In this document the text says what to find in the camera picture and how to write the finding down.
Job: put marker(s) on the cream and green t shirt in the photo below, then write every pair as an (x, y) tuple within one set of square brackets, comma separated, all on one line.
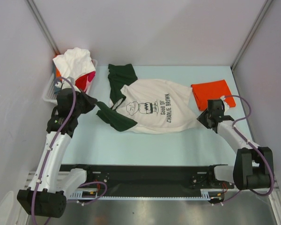
[(151, 106)]

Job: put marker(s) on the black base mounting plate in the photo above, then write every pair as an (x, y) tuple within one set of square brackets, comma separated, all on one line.
[(151, 181)]

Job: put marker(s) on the white slotted cable duct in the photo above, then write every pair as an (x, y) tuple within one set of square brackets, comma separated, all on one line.
[(89, 195)]

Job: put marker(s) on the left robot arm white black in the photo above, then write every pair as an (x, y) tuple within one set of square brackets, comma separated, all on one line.
[(46, 196)]

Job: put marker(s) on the pink garment in basket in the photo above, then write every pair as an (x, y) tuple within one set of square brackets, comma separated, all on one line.
[(90, 77)]

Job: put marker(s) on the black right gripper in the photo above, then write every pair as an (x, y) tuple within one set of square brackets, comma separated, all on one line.
[(206, 117)]

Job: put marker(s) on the white plastic laundry basket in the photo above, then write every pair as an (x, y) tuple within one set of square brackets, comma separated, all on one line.
[(49, 94)]

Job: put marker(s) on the left aluminium corner post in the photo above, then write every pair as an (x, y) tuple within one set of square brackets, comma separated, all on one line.
[(42, 25)]

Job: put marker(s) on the folded orange t shirt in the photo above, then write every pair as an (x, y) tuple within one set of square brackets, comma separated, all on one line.
[(210, 90)]

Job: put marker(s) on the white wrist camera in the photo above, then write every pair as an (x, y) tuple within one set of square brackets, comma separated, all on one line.
[(226, 105), (61, 83)]

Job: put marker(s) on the white t shirt in basket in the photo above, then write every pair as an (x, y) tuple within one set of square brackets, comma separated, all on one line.
[(74, 63)]

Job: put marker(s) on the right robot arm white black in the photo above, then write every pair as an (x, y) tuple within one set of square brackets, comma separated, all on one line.
[(254, 167)]

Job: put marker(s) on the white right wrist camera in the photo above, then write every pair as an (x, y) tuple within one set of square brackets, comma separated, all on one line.
[(226, 105)]

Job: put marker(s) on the aluminium corner post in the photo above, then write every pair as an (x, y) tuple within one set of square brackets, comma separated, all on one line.
[(42, 25), (258, 21)]

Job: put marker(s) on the orange garment in basket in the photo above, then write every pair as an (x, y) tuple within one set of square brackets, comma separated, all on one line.
[(57, 73)]

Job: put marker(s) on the red t shirt in basket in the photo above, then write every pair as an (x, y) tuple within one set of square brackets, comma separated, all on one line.
[(82, 82)]

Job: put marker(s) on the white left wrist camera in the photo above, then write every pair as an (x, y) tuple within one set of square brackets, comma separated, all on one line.
[(61, 83)]

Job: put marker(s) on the aluminium frame rail front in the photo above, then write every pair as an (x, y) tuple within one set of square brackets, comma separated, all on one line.
[(62, 175)]

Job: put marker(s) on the right aluminium corner post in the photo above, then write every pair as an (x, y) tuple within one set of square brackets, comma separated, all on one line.
[(258, 21)]

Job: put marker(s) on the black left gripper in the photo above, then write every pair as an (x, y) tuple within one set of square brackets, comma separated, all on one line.
[(91, 101)]

